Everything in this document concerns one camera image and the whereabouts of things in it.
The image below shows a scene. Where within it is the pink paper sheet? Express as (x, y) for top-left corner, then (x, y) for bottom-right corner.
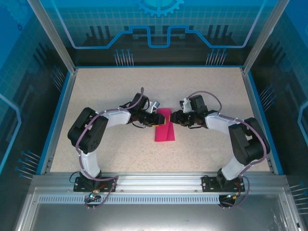
(153, 108), (177, 143)

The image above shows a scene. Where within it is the blue table edge strip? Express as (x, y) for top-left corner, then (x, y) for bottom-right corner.
(35, 71), (73, 175)
(247, 71), (285, 175)

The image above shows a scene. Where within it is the grey metal tray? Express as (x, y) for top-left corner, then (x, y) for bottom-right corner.
(13, 187), (305, 231)

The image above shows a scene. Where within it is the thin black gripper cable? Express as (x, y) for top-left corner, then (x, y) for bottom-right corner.
(131, 121), (147, 130)
(186, 121), (205, 130)

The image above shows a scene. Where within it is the aluminium mounting rail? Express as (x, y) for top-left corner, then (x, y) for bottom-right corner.
(31, 171), (289, 193)

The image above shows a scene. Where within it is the aluminium side rail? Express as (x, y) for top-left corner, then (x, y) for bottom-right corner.
(240, 67), (277, 174)
(39, 68), (78, 175)

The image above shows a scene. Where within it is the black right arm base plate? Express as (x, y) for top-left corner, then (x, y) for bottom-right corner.
(201, 175), (246, 193)

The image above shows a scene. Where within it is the slotted metal cable duct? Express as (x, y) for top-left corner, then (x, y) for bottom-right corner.
(38, 194), (223, 205)

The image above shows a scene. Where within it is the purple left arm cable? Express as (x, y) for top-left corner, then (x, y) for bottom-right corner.
(75, 87), (145, 209)

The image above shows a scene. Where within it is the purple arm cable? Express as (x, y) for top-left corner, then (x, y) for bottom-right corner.
(75, 87), (145, 209)
(187, 90), (271, 209)

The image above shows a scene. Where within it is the cable plug with green light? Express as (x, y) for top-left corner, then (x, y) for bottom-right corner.
(88, 189), (101, 200)
(225, 191), (243, 200)

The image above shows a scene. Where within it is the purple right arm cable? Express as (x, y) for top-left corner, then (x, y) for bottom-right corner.
(187, 90), (271, 209)

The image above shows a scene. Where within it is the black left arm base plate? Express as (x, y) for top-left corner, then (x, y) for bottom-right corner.
(73, 176), (118, 193)

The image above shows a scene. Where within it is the thin black base cable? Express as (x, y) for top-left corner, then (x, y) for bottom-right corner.
(69, 171), (81, 186)

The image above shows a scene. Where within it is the aluminium frame post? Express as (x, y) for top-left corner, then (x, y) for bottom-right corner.
(242, 0), (291, 74)
(26, 0), (78, 74)

